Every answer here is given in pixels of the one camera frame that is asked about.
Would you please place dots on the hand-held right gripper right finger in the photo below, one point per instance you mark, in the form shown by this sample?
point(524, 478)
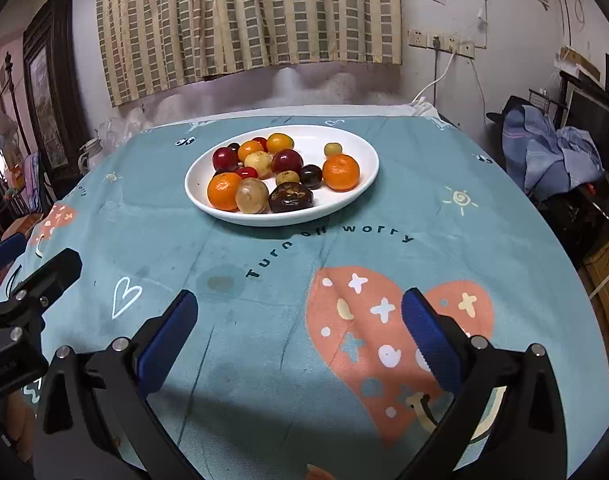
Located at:
point(432, 342)

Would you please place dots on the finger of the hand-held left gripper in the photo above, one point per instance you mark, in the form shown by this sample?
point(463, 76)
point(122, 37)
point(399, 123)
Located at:
point(49, 272)
point(2, 256)

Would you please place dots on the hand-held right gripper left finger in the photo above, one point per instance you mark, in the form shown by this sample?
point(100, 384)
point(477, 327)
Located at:
point(167, 345)

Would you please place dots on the white oval plate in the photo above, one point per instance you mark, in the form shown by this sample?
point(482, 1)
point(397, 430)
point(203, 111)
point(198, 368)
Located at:
point(354, 195)

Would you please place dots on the tan passion fruit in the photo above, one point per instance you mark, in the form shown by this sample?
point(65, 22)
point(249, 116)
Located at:
point(251, 196)

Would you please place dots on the red cherry tomato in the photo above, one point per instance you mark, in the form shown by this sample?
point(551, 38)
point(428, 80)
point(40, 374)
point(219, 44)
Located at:
point(246, 172)
point(259, 142)

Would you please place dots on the large red apple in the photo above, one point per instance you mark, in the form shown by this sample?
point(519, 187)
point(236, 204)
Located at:
point(225, 158)

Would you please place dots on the dark purple plum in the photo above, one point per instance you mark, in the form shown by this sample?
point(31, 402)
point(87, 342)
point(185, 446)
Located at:
point(312, 176)

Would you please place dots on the large orange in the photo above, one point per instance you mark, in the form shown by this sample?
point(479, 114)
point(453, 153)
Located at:
point(250, 150)

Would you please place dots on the yellow-orange tomato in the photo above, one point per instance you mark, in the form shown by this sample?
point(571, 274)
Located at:
point(279, 142)

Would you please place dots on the person's left hand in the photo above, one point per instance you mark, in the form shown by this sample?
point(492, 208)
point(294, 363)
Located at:
point(20, 425)

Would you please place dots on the white kettle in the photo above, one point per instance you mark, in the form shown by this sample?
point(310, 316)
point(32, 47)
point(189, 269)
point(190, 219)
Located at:
point(90, 154)

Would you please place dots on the teal printed tablecloth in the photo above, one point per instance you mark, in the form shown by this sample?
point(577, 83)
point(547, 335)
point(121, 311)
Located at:
point(284, 270)

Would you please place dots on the clear plastic bag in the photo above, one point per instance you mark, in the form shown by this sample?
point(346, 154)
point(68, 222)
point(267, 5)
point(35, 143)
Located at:
point(114, 130)

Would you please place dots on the dark wooden framed picture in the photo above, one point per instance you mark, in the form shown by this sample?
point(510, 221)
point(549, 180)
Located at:
point(47, 100)

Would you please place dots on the dark brown mangosteen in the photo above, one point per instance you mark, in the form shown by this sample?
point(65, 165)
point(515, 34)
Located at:
point(291, 197)

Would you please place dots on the yellow loquat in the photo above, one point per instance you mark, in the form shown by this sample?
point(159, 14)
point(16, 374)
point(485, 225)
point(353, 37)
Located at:
point(258, 164)

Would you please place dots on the small yellow fruit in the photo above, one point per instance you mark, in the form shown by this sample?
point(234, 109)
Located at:
point(287, 177)

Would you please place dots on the small green-yellow fruit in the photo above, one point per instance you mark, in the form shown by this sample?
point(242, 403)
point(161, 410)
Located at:
point(333, 149)

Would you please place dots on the red plum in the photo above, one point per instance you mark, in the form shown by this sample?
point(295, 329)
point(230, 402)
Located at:
point(286, 161)

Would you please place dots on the blue clothes pile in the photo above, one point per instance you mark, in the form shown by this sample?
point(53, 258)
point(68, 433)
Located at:
point(549, 155)

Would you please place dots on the white cloth bundle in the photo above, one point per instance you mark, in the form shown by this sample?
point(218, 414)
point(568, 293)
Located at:
point(423, 106)

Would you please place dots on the black hat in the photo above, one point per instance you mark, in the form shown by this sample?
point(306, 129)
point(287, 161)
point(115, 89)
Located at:
point(509, 107)

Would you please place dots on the black monitor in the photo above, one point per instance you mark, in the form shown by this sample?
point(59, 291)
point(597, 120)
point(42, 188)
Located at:
point(594, 120)

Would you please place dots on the checkered curtain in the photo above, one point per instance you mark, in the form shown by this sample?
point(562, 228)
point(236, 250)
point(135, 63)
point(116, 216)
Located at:
point(234, 20)

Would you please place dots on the cardboard box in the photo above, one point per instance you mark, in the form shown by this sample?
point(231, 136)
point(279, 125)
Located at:
point(579, 62)

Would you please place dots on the white wall socket row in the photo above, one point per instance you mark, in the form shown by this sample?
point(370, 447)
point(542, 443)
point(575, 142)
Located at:
point(439, 42)

